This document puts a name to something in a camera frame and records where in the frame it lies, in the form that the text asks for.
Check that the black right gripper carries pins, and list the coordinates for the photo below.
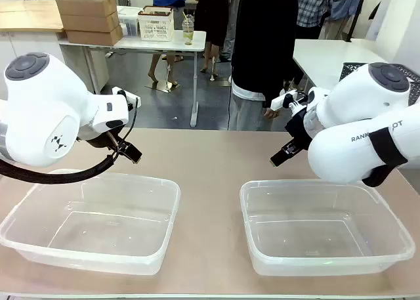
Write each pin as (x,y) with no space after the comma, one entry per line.
(299,126)

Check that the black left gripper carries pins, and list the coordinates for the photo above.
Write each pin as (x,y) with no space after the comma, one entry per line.
(105,140)

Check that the clear plastic bin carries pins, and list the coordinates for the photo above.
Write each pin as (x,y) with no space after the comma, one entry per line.
(315,195)
(98,188)

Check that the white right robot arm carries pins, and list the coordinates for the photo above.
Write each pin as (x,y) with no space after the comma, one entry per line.
(354,96)

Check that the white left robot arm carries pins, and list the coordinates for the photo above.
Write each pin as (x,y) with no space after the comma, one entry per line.
(39,116)

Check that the black perforated basket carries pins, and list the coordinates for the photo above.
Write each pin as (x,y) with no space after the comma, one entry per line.
(351,69)

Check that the white plastic lattice basket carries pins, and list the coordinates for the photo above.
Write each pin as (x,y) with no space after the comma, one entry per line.
(155,26)

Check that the person's left hand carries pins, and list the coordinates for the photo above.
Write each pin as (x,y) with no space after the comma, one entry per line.
(271,113)

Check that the white table with legs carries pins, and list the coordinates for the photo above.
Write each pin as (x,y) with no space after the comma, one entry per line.
(157,45)

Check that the person in black top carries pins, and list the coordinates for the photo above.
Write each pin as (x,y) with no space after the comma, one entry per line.
(262,44)

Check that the cardboard box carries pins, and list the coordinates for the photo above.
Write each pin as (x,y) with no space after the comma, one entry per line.
(90,22)
(93,37)
(87,7)

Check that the clear storage box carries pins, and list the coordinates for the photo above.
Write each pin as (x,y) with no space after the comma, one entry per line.
(128,21)

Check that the plastic cup with straw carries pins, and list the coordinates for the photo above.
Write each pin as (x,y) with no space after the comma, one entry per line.
(188,31)

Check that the person in beige trousers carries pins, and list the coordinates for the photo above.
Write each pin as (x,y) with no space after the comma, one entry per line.
(341,21)

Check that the person in plaid shirt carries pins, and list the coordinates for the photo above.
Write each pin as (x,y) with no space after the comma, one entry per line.
(311,8)

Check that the person in black shorts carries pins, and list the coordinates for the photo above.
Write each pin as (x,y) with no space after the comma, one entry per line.
(210,17)

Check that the wood-top white cabinet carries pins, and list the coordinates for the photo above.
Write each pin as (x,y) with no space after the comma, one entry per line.
(26,17)

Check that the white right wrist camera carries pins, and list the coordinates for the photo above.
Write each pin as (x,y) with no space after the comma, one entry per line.
(282,100)

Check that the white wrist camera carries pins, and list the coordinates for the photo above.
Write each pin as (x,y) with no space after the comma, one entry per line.
(126,96)
(282,100)

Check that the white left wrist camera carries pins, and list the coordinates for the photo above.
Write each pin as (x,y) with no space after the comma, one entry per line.
(126,96)

